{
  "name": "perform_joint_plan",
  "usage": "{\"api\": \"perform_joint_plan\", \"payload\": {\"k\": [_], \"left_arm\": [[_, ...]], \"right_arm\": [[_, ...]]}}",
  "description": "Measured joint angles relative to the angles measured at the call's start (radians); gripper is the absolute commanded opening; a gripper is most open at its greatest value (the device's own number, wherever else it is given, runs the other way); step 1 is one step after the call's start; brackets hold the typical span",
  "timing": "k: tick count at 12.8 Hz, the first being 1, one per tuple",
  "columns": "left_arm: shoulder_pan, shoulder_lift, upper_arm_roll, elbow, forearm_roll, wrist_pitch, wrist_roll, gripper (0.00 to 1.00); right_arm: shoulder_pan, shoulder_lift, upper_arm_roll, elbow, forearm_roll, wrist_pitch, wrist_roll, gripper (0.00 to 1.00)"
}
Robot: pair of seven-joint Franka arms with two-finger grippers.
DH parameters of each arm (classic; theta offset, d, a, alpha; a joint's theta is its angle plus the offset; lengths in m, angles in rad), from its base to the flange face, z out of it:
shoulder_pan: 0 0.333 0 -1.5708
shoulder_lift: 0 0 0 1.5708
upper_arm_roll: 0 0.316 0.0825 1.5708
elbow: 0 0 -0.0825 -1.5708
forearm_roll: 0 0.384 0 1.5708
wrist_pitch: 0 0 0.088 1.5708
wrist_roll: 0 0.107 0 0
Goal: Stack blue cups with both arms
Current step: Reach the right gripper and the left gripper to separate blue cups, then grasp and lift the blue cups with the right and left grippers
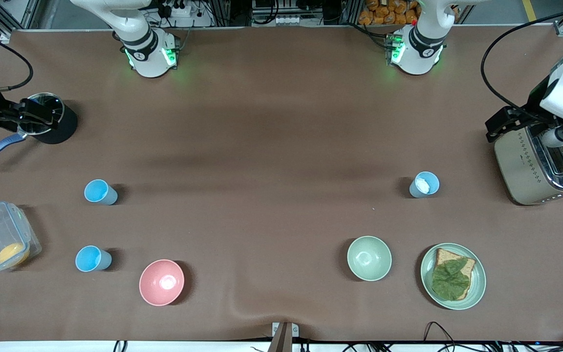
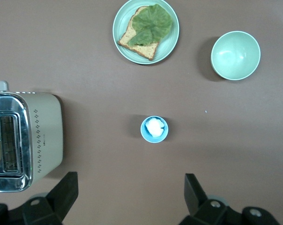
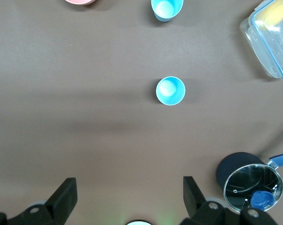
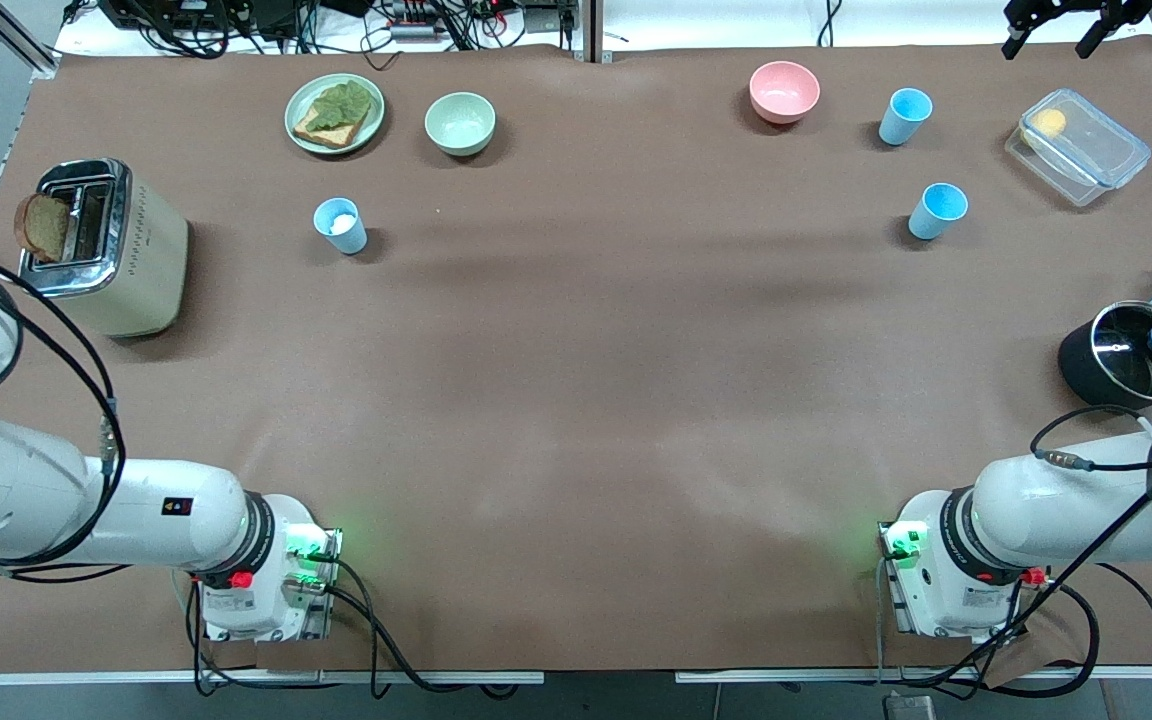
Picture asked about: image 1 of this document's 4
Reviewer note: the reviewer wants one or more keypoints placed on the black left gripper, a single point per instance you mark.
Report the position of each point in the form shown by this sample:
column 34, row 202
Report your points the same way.
column 532, row 113

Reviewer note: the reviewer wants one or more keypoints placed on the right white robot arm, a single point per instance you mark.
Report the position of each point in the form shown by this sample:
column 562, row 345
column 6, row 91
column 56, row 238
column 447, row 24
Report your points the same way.
column 147, row 63

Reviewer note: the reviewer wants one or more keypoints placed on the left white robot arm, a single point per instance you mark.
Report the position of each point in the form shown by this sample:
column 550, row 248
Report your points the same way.
column 416, row 61

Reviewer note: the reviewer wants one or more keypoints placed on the beige metal toaster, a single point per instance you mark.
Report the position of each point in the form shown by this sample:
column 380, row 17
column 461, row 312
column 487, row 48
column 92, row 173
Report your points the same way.
column 521, row 166

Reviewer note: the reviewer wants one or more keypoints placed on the blue plastic cup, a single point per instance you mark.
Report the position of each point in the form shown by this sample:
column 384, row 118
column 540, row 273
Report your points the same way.
column 99, row 191
column 91, row 258

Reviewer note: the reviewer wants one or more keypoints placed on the small white lump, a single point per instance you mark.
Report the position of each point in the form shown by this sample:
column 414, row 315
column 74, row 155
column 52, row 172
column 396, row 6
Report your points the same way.
column 423, row 185

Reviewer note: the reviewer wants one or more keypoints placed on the blue cup with white lump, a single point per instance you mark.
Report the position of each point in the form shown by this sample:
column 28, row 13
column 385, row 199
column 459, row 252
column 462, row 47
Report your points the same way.
column 416, row 189

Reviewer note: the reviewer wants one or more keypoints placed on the orange round food piece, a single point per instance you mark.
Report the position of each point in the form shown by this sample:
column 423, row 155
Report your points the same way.
column 11, row 253

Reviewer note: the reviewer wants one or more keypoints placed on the brown bread slice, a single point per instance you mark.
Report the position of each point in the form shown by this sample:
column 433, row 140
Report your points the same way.
column 445, row 255

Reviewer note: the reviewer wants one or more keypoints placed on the orange snack packets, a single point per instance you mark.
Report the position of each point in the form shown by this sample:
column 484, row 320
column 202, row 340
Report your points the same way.
column 389, row 12

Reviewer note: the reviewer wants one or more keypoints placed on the green lettuce leaf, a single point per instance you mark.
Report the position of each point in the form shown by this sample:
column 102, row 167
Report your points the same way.
column 450, row 278

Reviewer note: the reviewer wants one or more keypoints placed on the pale green plate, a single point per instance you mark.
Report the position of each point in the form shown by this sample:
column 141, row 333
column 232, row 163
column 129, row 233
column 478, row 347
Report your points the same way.
column 477, row 286

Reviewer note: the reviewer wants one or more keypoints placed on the pale green bowl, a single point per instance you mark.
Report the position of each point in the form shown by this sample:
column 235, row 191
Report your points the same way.
column 369, row 258

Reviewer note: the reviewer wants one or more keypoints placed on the pink bowl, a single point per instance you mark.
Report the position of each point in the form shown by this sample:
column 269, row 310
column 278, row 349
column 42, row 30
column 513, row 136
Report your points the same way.
column 162, row 282

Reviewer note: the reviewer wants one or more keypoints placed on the brown table cover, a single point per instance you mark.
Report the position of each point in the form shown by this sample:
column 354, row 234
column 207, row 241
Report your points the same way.
column 281, row 146

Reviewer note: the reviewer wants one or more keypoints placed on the white power strip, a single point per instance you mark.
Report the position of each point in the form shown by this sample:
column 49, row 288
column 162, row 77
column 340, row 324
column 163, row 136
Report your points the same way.
column 289, row 20

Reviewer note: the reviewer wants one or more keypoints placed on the grey metal table clamp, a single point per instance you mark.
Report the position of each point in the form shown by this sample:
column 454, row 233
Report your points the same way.
column 285, row 337

